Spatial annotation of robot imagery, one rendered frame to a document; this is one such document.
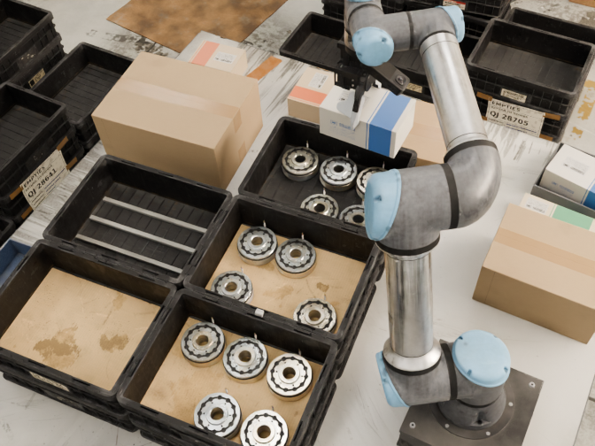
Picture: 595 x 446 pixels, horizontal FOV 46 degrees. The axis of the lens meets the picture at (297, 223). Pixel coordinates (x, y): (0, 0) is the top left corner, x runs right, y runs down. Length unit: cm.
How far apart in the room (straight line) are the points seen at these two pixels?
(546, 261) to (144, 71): 129
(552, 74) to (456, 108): 158
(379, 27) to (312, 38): 186
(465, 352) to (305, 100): 109
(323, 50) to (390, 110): 154
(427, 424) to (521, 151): 98
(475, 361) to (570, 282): 44
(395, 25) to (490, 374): 71
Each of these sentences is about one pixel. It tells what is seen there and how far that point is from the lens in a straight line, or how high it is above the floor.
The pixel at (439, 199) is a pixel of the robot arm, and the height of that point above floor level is 140.
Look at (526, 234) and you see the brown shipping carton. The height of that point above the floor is 86.
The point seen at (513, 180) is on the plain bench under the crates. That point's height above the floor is 70.
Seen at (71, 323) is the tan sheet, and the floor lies 83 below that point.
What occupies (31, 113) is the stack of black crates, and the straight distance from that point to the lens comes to 285.
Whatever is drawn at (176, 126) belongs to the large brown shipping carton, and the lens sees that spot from 203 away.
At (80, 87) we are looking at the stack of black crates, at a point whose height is 38.
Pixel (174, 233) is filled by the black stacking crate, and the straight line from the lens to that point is 188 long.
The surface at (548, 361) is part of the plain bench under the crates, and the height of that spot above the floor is 70.
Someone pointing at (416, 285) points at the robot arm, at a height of 123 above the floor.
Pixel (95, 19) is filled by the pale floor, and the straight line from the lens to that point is 406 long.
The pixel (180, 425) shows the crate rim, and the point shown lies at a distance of 151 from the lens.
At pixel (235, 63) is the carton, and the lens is 239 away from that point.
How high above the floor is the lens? 232
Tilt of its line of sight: 53 degrees down
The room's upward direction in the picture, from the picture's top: 4 degrees counter-clockwise
